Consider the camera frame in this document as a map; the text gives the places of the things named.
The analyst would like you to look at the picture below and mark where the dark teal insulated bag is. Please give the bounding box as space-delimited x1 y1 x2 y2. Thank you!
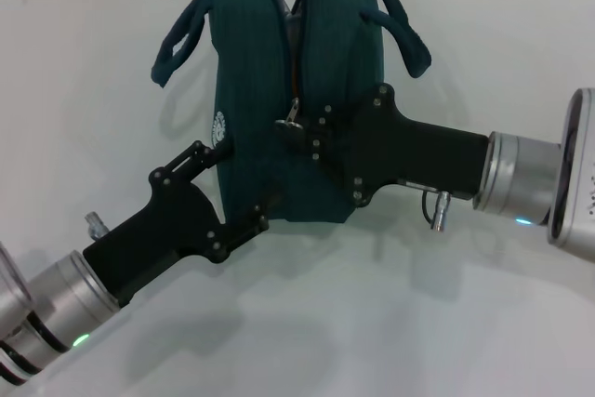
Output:
150 0 432 224

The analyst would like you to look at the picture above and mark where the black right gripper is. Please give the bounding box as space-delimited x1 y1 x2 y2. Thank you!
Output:
273 83 490 207

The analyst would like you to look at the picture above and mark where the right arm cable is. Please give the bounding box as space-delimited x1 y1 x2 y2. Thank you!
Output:
420 188 453 232

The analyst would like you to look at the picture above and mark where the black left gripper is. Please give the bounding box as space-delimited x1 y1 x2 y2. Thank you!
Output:
82 139 284 308

